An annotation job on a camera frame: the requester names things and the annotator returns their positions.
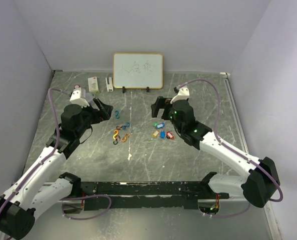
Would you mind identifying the black S carabiner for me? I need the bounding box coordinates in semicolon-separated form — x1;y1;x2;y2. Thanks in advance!
113;135;121;145

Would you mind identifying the blue tag key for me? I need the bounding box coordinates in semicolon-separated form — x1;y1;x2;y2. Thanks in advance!
160;130;166;139
156;122;165;129

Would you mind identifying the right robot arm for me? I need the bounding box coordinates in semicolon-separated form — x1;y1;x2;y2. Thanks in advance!
150;96;281;208

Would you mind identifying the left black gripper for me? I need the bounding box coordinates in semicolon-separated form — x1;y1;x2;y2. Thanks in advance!
75;97;113;138

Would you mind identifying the clear plastic cup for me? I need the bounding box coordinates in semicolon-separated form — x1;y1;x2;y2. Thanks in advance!
85;92;94;103

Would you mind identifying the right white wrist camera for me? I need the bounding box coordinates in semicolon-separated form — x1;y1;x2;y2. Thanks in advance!
170;85;190;104

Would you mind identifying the red tag key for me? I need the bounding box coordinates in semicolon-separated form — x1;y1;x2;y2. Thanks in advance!
166;131;175;140

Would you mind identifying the small whiteboard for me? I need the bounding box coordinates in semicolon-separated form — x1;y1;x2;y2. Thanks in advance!
112;52;164;89

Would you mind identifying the yellow tag key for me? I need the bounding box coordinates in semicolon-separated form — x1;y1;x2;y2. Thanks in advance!
152;130;160;138

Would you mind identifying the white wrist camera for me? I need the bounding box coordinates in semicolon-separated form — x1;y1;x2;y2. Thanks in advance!
170;85;190;104
69;87;90;108

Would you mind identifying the gold S carabiner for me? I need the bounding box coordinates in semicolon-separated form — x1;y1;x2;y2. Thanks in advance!
121;133;130;143

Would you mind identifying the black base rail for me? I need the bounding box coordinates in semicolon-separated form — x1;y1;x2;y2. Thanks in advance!
68;181;229;210

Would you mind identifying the orange S carabiner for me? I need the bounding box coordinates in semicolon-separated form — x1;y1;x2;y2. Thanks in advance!
113;129;119;140

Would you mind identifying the white green box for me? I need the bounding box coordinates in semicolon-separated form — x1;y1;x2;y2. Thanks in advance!
87;76;100;94

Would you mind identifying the right aluminium side rail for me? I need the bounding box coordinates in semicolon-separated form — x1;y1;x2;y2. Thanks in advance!
220;72;283;240

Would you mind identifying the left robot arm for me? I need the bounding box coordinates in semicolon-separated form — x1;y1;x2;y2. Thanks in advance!
0;98;114;240

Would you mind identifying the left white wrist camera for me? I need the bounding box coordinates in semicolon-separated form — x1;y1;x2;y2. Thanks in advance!
69;87;90;108

